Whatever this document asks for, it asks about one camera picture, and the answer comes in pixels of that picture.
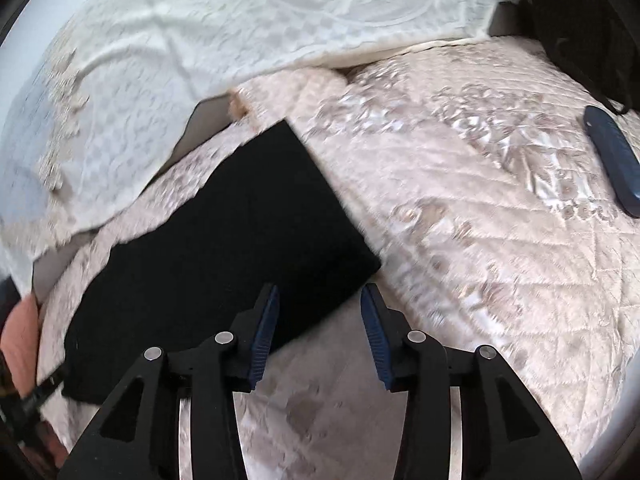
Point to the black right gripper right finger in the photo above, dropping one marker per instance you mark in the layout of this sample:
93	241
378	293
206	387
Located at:
505	432

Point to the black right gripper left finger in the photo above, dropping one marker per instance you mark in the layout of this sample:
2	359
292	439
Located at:
135	433

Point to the black pants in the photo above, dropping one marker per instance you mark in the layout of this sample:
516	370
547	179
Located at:
266	215

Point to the salmon pink pillow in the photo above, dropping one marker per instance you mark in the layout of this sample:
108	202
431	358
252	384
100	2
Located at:
19	345

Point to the pink quilted floral bedspread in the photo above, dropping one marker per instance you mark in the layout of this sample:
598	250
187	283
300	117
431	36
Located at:
469	173

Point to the dark blue remote control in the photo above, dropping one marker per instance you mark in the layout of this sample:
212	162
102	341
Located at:
617	157

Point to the grey upholstered headboard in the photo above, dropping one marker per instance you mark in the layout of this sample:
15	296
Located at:
209	117

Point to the white lace headboard cover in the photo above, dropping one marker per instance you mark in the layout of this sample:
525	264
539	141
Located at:
95	101

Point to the black bag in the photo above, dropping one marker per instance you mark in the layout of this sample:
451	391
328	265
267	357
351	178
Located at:
596	42

